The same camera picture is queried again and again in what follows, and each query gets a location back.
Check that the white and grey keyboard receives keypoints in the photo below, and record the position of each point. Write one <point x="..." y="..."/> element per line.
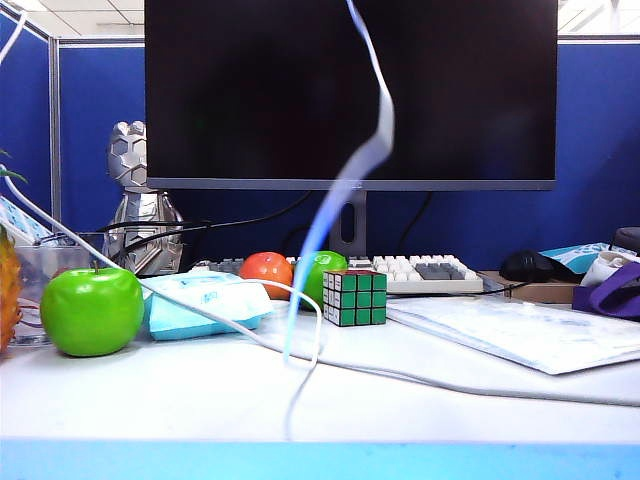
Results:
<point x="400" y="272"/>

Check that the black computer monitor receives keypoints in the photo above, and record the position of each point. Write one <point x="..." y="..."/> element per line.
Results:
<point x="250" y="100"/>

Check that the blue office partition panel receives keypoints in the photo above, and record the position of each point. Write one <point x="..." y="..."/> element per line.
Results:
<point x="25" y="125"/>
<point x="100" y="125"/>

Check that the white cup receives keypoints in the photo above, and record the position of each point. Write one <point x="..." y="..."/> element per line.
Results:
<point x="600" y="267"/>

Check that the grey monitor stand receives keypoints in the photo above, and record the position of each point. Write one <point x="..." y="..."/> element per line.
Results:
<point x="360" y="220"/>

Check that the purple cloth bag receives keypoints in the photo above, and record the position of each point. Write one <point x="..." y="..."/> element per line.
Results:
<point x="615" y="295"/>

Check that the white power strip blue sockets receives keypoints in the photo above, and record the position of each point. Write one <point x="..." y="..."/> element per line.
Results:
<point x="20" y="222"/>

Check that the clear plastic document sleeve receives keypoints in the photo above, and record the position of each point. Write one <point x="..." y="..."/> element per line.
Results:
<point x="525" y="335"/>

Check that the blue wet wipes pack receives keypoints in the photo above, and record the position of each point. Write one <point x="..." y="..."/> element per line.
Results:
<point x="175" y="325"/>

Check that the small green stickered fruit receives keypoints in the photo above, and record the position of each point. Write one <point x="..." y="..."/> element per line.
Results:
<point x="330" y="275"/>

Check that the grey partition post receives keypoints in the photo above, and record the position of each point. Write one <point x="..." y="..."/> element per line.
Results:
<point x="54" y="150"/>

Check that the clear plastic container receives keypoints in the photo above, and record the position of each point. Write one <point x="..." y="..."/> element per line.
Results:
<point x="45" y="260"/>

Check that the black computer mouse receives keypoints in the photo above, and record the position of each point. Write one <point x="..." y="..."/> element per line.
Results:
<point x="524" y="265"/>

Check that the silver figurine statue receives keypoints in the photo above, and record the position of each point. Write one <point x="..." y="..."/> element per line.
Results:
<point x="127" y="155"/>

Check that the blue and white pack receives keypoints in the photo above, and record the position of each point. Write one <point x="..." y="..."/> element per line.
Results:
<point x="575" y="250"/>

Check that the large green apple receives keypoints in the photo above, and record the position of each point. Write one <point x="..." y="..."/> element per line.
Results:
<point x="92" y="315"/>

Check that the small white round container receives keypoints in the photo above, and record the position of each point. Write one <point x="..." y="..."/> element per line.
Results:
<point x="280" y="311"/>

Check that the orange pineapple with leaves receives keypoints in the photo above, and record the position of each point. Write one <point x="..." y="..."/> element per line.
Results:
<point x="7" y="290"/>

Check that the brown cardboard board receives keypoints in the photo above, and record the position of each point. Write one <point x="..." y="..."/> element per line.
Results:
<point x="540" y="292"/>

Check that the Rubik's cube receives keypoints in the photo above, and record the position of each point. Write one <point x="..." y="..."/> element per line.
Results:
<point x="362" y="300"/>

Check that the dark grey round object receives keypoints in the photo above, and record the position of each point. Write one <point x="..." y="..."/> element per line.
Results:
<point x="627" y="237"/>

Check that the orange fruit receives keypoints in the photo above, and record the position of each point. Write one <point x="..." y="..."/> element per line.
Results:
<point x="265" y="270"/>

